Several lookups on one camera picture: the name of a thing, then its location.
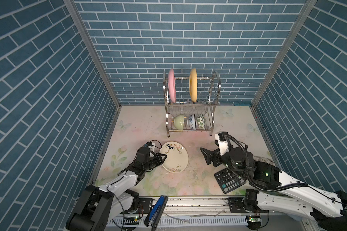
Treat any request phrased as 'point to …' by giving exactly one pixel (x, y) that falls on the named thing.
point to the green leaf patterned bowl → (201, 121)
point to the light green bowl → (179, 121)
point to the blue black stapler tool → (154, 216)
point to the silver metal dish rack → (190, 102)
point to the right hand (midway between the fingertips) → (206, 144)
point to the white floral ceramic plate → (177, 156)
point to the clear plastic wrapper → (264, 160)
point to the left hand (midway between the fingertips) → (167, 156)
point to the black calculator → (228, 180)
